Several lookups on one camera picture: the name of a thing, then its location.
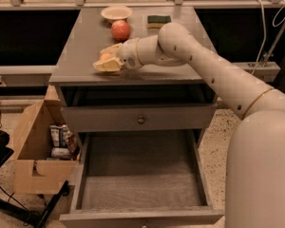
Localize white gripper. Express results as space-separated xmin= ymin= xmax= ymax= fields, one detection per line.
xmin=93 ymin=38 xmax=143 ymax=72

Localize orange fruit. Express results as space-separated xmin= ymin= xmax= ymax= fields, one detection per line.
xmin=100 ymin=53 xmax=111 ymax=60

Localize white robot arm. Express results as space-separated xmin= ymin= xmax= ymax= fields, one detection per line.
xmin=93 ymin=22 xmax=285 ymax=228

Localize grey wooden drawer cabinet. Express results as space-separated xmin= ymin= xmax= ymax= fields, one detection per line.
xmin=50 ymin=8 xmax=217 ymax=142

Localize closed grey top drawer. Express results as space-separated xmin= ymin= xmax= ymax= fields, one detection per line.
xmin=61 ymin=104 xmax=216 ymax=132

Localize open grey middle drawer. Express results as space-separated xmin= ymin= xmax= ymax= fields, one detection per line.
xmin=60 ymin=130 xmax=224 ymax=228

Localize red apple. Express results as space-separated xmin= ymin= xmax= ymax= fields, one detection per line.
xmin=111 ymin=20 xmax=131 ymax=41

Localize cream ceramic bowl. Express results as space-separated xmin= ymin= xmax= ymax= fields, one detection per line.
xmin=101 ymin=5 xmax=133 ymax=24

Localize green yellow sponge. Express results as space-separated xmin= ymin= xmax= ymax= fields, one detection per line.
xmin=147 ymin=15 xmax=171 ymax=29

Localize snack packets in box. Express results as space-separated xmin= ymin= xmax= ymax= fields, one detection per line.
xmin=49 ymin=124 xmax=80 ymax=160

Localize cardboard box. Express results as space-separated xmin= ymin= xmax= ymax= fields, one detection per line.
xmin=13 ymin=85 xmax=80 ymax=194

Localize black stand with cables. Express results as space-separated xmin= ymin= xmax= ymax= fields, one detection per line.
xmin=0 ymin=129 xmax=70 ymax=228

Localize metal railing frame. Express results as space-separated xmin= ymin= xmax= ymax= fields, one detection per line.
xmin=0 ymin=0 xmax=285 ymax=86

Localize white cable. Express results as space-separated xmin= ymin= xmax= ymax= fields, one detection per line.
xmin=249 ymin=0 xmax=285 ymax=76

